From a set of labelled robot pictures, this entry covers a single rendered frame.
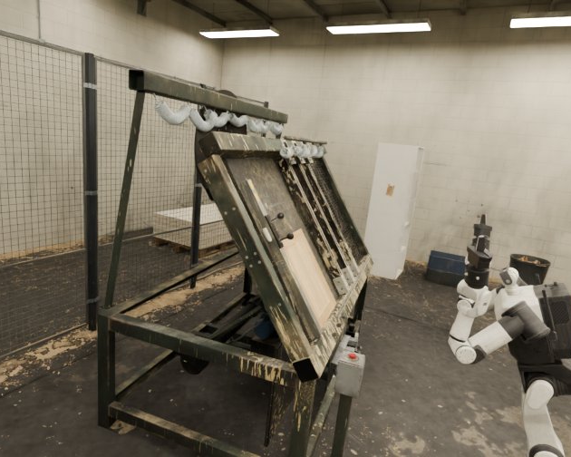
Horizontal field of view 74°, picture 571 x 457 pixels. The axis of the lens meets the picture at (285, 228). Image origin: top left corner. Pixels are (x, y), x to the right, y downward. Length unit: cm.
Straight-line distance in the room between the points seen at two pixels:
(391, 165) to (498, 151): 199
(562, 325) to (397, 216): 423
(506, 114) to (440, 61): 140
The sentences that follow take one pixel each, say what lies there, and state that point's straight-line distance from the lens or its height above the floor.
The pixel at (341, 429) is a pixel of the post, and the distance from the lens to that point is 219.
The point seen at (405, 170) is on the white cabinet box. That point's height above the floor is 169.
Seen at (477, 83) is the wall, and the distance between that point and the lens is 737.
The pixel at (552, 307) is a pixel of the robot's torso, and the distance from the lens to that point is 202.
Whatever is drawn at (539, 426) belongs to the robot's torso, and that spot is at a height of 76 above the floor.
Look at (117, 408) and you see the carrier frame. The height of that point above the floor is 18.
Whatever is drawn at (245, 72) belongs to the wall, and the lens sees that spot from 893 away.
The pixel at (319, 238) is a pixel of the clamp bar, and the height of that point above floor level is 128.
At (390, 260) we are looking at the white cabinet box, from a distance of 618.
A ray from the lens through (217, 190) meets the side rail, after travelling 193.
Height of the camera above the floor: 192
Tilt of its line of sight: 13 degrees down
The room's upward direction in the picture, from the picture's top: 6 degrees clockwise
